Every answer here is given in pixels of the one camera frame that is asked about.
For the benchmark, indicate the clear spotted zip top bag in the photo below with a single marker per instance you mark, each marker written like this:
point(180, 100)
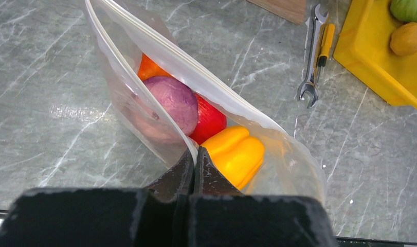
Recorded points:
point(123, 33)

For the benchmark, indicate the purple onion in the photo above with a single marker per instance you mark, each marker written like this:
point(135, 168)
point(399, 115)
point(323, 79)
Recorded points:
point(177, 99)

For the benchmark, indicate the yellow plastic tray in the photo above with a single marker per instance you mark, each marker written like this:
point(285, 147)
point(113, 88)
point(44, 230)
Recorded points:
point(363, 48)

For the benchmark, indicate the yellow potato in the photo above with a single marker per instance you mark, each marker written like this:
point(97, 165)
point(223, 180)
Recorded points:
point(403, 41)

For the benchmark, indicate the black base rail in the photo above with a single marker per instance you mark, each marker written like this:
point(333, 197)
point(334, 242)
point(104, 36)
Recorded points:
point(359, 242)

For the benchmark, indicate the red apple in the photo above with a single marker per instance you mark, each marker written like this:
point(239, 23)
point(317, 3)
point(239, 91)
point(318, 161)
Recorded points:
point(210, 121)

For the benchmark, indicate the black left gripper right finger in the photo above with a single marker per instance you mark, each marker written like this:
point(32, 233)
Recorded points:
point(219, 215)

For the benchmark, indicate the orange pumpkin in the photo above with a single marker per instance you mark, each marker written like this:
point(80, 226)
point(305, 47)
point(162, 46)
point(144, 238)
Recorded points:
point(149, 68)

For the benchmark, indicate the wooden board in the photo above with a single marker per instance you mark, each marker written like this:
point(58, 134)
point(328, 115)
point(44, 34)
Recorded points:
point(290, 10)

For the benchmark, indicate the yellow bell pepper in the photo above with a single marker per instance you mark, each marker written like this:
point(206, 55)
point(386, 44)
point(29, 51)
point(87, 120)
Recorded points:
point(236, 154)

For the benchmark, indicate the silver wrench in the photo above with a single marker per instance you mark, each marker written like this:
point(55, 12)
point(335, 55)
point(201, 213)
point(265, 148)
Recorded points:
point(309, 84)

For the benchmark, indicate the yellow handled screwdriver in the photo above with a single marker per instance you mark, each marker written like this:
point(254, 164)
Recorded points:
point(325, 47)

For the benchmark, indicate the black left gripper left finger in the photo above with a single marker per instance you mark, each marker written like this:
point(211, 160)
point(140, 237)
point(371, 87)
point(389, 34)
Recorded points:
point(148, 216)

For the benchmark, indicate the green cabbage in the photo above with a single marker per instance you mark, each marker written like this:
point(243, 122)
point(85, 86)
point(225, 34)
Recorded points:
point(404, 10)

